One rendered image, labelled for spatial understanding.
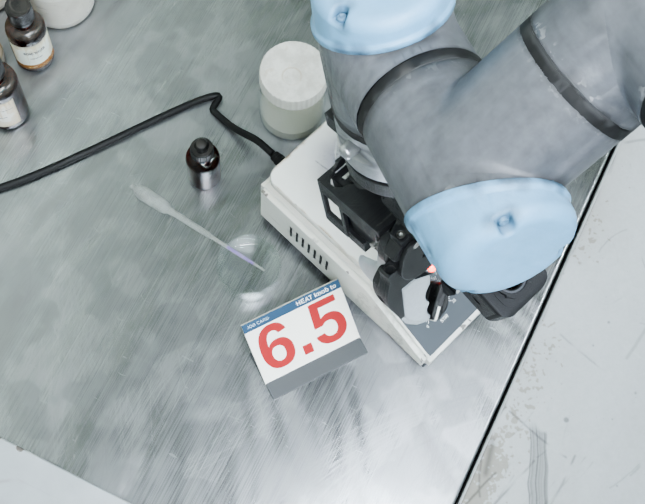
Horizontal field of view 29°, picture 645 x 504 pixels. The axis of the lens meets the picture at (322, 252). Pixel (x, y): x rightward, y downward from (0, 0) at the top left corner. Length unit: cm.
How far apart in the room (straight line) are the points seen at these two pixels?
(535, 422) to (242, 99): 39
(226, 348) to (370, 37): 48
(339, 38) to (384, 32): 3
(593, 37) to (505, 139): 6
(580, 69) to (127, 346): 59
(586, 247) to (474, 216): 54
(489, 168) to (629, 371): 53
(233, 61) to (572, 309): 38
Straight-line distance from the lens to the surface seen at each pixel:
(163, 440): 105
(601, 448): 109
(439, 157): 61
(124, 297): 109
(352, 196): 83
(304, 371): 106
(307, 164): 103
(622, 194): 116
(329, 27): 65
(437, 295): 102
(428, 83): 63
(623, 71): 58
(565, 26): 59
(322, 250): 103
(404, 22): 64
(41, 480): 105
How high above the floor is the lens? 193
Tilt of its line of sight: 70 degrees down
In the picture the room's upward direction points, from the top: 8 degrees clockwise
